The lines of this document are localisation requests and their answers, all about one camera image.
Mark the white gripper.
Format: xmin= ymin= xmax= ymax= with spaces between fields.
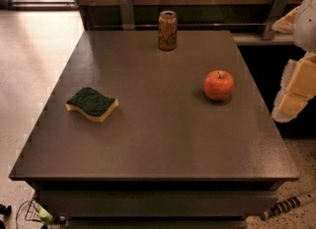
xmin=272 ymin=0 xmax=316 ymax=122

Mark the red apple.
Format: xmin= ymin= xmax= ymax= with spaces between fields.
xmin=203 ymin=70 xmax=235 ymax=101

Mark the green and yellow sponge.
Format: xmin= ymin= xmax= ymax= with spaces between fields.
xmin=65 ymin=87 xmax=119 ymax=123

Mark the orange soda can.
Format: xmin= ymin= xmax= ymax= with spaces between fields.
xmin=158 ymin=10 xmax=178 ymax=50

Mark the grey cabinet with drawers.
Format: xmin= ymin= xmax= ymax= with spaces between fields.
xmin=10 ymin=31 xmax=299 ymax=229

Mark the right metal bracket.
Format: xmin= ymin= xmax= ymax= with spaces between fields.
xmin=261 ymin=0 xmax=288 ymax=40

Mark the metal bracket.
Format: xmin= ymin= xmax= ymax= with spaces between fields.
xmin=261 ymin=0 xmax=288 ymax=40
xmin=118 ymin=0 xmax=135 ymax=31

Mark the wooden shelf with rail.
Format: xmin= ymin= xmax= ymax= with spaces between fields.
xmin=67 ymin=0 xmax=316 ymax=46

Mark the striped black white handle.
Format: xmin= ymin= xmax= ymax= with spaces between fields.
xmin=262 ymin=191 xmax=316 ymax=220

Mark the left metal bracket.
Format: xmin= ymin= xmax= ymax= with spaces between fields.
xmin=118 ymin=0 xmax=135 ymax=31

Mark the wire basket with green item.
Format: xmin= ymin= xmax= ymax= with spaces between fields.
xmin=15 ymin=198 xmax=67 ymax=229

